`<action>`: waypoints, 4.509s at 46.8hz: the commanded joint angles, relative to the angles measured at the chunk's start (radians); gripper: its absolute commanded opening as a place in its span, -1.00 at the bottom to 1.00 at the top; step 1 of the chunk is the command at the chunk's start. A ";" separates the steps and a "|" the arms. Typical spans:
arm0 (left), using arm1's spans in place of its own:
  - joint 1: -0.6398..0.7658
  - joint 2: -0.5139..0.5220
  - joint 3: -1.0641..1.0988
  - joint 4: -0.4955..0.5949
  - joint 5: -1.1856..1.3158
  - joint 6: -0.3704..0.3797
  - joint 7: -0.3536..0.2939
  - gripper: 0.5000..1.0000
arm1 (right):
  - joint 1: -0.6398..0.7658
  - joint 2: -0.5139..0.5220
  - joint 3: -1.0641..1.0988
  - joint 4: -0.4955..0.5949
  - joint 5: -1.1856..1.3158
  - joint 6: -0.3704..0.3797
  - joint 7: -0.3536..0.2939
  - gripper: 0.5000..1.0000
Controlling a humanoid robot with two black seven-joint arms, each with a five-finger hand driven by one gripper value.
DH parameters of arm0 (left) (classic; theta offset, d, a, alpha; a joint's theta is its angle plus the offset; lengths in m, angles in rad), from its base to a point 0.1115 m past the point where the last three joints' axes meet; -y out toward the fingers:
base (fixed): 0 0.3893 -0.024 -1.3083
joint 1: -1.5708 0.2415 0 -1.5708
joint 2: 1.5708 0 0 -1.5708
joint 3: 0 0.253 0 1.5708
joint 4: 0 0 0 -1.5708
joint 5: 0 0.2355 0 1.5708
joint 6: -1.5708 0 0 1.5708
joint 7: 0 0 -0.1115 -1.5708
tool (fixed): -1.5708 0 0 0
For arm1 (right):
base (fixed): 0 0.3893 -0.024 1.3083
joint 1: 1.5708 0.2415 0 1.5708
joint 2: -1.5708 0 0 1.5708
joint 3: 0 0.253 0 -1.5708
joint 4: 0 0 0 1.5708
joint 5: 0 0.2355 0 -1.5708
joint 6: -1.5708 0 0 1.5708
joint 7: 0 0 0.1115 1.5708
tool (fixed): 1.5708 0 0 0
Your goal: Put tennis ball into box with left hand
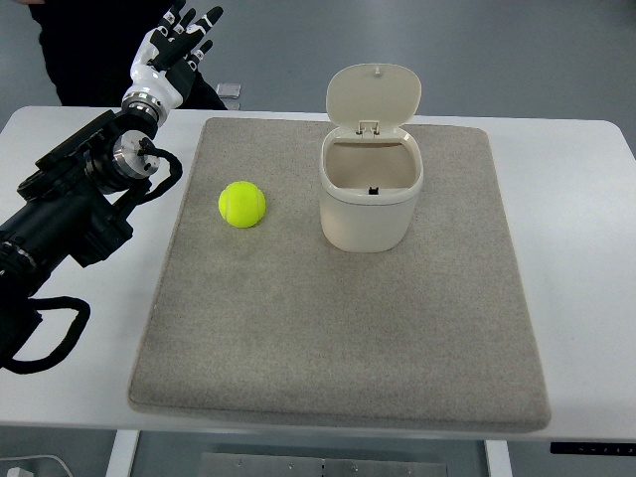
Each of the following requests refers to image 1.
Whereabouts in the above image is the black white robot left hand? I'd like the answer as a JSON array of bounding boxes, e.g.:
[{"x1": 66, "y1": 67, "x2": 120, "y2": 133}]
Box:
[{"x1": 124, "y1": 1, "x2": 226, "y2": 112}]

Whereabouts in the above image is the yellow tennis ball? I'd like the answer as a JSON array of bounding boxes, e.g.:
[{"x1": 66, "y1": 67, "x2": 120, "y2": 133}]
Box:
[{"x1": 218, "y1": 181, "x2": 266, "y2": 229}]

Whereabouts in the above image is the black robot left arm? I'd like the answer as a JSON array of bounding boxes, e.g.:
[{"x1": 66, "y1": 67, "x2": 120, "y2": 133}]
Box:
[{"x1": 1, "y1": 94, "x2": 183, "y2": 375}]

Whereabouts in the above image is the small clear floor plate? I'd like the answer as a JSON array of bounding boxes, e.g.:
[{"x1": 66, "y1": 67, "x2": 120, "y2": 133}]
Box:
[{"x1": 216, "y1": 82, "x2": 241, "y2": 99}]

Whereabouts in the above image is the person in dark trousers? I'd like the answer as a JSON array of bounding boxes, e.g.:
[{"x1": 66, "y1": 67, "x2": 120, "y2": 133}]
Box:
[{"x1": 28, "y1": 0, "x2": 229, "y2": 111}]

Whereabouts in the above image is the beige bin with open lid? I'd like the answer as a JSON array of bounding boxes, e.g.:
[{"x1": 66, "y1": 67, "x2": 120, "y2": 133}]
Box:
[{"x1": 319, "y1": 64, "x2": 424, "y2": 252}]

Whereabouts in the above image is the grey felt mat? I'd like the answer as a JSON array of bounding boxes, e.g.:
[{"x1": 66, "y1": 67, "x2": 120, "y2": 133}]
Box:
[{"x1": 128, "y1": 117, "x2": 551, "y2": 432}]

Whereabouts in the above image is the white table leg left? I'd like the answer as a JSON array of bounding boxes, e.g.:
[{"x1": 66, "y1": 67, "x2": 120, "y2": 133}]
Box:
[{"x1": 105, "y1": 430, "x2": 140, "y2": 477}]

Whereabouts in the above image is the white table leg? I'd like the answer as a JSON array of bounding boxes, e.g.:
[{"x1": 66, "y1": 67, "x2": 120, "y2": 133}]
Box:
[
  {"x1": 484, "y1": 440, "x2": 513, "y2": 477},
  {"x1": 105, "y1": 430, "x2": 140, "y2": 477}
]

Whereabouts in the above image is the white device on floor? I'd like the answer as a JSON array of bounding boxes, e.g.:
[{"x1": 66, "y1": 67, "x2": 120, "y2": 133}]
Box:
[{"x1": 1, "y1": 454, "x2": 74, "y2": 477}]

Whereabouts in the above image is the white table leg right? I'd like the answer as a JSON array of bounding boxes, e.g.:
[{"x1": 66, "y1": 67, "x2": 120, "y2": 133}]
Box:
[{"x1": 484, "y1": 440, "x2": 513, "y2": 477}]

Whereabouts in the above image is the black table control panel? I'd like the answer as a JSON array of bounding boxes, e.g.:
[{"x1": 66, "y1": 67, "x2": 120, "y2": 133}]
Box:
[{"x1": 550, "y1": 441, "x2": 636, "y2": 456}]

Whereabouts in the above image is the metal base plate under table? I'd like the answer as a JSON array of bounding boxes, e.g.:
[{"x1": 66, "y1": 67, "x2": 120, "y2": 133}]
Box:
[{"x1": 198, "y1": 453, "x2": 448, "y2": 477}]

